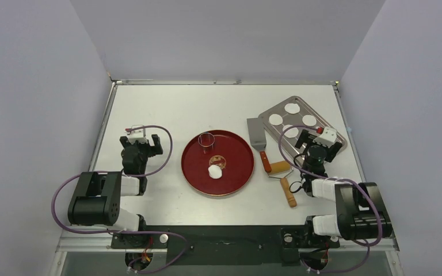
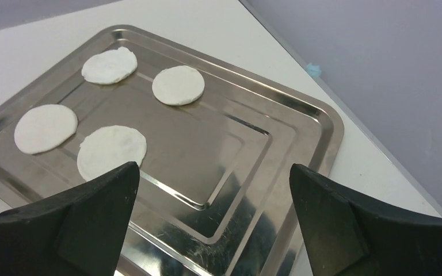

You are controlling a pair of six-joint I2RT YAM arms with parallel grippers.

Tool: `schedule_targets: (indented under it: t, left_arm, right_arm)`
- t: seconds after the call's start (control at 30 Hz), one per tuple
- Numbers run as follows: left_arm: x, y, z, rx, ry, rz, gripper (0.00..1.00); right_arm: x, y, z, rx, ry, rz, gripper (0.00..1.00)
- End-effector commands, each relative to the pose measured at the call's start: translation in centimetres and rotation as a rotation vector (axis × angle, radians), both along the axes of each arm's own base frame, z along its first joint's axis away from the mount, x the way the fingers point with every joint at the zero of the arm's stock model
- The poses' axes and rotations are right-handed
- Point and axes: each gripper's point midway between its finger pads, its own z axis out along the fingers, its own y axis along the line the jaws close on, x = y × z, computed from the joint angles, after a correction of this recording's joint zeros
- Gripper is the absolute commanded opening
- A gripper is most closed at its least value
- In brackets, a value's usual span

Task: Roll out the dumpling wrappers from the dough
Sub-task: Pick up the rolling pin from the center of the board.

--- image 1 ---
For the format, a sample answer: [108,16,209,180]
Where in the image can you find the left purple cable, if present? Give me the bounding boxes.
[51,125,189,275]

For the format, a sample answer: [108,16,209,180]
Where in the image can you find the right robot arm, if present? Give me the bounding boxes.
[289,127,393,246]

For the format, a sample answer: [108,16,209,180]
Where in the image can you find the wooden dough roller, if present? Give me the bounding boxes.
[267,161,297,208]

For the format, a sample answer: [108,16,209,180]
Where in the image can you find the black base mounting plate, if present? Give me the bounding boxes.
[110,225,341,267]

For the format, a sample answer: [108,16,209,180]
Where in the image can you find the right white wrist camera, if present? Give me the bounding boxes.
[313,126,337,148]

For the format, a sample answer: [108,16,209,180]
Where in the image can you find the white dumpling wrapper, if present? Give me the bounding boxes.
[283,124,299,139]
[284,103,300,114]
[302,114,317,127]
[268,114,283,126]

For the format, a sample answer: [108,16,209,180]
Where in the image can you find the aluminium frame rail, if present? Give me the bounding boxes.
[56,232,399,253]

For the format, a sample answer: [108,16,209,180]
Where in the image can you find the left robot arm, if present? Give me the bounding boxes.
[67,134,163,247]

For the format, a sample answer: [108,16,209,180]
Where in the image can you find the round red lacquer tray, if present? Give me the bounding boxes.
[181,130,254,196]

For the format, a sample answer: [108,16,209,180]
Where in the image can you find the round metal cutter ring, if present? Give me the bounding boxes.
[197,132,216,155]

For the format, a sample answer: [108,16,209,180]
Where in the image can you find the white dough piece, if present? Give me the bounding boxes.
[208,164,223,179]

